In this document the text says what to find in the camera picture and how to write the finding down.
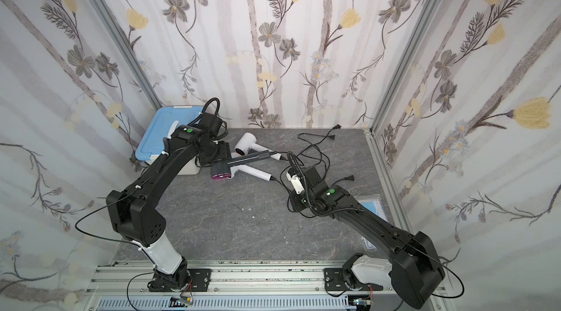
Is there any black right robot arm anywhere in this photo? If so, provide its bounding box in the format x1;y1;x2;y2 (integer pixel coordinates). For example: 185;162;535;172
287;165;449;310

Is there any near white hair dryer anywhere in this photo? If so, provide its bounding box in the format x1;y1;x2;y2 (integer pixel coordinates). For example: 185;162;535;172
230;165;273;181

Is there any black cord of far dryer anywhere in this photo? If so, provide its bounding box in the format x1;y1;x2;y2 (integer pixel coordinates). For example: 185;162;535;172
280;124;343;167

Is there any white vented cable duct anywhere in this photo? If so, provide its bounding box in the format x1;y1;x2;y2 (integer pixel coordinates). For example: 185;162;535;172
93;295;356;310

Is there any far white hair dryer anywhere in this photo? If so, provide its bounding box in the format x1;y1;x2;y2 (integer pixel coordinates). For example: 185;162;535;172
235;132;282;160

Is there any dark grey pink hair dryer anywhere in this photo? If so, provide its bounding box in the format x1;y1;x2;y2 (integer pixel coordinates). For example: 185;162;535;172
210;154;265;179

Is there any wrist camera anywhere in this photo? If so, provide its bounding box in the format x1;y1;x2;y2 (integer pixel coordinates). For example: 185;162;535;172
286;169;305;195
189;97;229;141

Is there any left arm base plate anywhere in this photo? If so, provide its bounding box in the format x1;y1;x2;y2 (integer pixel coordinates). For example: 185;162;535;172
147;268;212;293

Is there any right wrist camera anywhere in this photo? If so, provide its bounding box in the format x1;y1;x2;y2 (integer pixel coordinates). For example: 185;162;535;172
286;169;305;195

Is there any aluminium rail frame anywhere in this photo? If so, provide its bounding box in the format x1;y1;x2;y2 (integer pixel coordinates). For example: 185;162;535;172
82;260;457;311

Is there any blue lid storage box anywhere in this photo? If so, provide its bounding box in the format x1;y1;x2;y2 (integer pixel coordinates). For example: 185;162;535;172
134;106;202;165

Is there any blue face mask pack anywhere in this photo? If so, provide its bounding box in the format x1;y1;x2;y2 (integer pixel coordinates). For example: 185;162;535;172
359;198;387;251

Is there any black cord of near dryer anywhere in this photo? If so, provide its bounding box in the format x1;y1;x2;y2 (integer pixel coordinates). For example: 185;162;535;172
271;133;332;193

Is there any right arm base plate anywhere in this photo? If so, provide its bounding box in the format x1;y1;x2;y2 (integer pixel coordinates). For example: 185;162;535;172
323;268;384;293

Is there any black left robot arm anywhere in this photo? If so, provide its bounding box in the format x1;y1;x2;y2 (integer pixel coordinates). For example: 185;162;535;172
105;122;229;292

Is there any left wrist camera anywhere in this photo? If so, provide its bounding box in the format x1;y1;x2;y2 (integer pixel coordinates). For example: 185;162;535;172
189;97;229;141

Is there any white hair dryer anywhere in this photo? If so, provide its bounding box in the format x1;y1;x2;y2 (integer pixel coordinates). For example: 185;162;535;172
235;132;282;160
230;165;273;181

